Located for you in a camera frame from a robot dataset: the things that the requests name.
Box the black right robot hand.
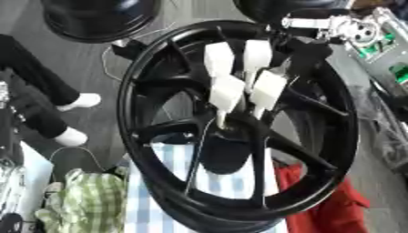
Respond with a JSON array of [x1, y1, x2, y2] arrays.
[[268, 7, 335, 78]]

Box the person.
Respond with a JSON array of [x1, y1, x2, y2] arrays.
[[0, 34, 104, 147]]

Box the black round wheel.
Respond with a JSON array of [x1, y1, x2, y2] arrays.
[[39, 0, 163, 45], [230, 0, 354, 25]]

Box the white pin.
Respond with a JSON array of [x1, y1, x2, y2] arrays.
[[249, 69, 289, 120], [207, 75, 248, 128]]

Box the black spoked wheel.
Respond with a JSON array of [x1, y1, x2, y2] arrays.
[[116, 19, 362, 233]]

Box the red cloth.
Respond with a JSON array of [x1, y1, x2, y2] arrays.
[[272, 163, 373, 233]]

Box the green white checked cloth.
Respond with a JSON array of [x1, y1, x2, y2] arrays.
[[33, 167, 129, 233]]

